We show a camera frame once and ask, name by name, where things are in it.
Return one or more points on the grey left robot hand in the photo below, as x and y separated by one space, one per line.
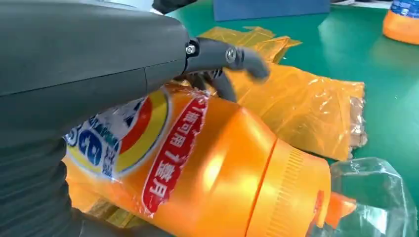
82 59

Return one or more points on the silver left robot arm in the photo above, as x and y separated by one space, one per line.
29 196

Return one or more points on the blue folder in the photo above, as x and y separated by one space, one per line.
268 8

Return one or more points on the green mat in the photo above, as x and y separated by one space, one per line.
379 98

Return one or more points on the orange drink bottle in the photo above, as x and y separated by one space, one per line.
402 26
229 163

